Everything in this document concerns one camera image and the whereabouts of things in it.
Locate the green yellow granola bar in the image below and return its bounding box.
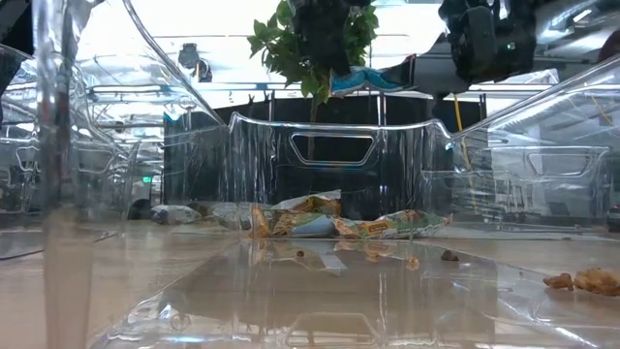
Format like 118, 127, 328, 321
333, 208, 452, 241
269, 189, 343, 217

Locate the clear plastic tray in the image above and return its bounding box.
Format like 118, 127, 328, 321
420, 143, 619, 232
0, 43, 169, 219
28, 0, 620, 349

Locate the green plant in black pot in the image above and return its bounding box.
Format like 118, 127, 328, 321
246, 0, 382, 164

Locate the blue red granola bar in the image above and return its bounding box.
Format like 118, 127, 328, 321
330, 66, 418, 97

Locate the small black device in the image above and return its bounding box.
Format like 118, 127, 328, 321
177, 42, 214, 83

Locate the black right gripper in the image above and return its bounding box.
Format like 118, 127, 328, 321
382, 0, 539, 96

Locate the yellow cable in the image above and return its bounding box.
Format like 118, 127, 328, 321
452, 94, 474, 171

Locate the dark silver granola bar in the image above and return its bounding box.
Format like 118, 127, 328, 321
211, 202, 254, 232

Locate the black round object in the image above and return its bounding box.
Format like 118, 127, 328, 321
127, 197, 155, 222

